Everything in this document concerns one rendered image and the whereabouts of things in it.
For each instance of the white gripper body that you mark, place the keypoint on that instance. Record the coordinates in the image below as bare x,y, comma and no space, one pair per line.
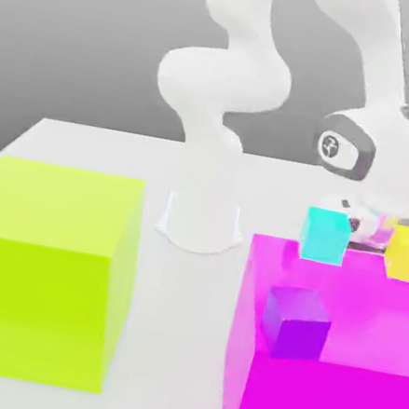
370,237

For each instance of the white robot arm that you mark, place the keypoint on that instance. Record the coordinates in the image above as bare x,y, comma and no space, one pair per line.
226,79

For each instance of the small cyan cube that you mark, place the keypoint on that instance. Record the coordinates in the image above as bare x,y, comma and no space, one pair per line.
325,237

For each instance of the small purple cube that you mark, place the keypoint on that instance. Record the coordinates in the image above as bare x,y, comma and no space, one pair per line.
298,338

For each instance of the large lime box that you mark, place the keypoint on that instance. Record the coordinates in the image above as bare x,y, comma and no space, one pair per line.
28,302

